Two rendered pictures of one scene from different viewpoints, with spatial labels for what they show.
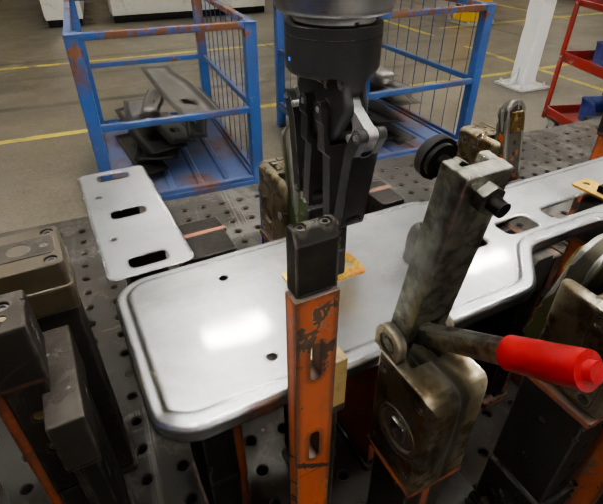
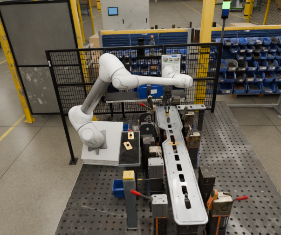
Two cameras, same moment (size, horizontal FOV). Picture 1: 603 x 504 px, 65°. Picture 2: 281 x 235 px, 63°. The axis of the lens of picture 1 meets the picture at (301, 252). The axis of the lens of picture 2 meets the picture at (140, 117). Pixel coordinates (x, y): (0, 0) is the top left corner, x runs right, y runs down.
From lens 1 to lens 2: 228 cm
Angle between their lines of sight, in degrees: 93
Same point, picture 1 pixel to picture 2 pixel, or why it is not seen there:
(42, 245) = (176, 98)
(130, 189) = (197, 107)
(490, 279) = (161, 124)
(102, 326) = not seen: hidden behind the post
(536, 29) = not seen: outside the picture
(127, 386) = not seen: hidden behind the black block
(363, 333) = (159, 115)
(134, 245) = (182, 106)
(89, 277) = (215, 126)
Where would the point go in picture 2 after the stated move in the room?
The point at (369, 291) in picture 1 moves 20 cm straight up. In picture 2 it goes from (165, 117) to (165, 98)
